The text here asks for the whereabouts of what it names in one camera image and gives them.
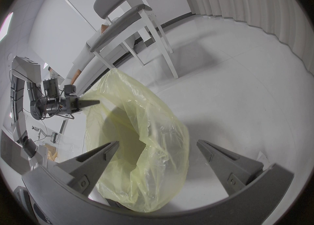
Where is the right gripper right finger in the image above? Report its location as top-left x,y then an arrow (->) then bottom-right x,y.
196,139 -> 265,197

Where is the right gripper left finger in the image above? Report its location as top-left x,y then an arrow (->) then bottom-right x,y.
54,141 -> 120,197

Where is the yellow plastic bag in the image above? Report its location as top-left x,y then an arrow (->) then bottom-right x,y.
83,68 -> 190,214

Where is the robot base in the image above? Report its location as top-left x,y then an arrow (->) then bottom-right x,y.
0,128 -> 53,225

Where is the pale grey sofa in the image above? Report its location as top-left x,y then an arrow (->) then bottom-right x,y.
66,18 -> 152,88

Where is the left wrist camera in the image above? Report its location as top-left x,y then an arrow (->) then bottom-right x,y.
63,84 -> 77,96

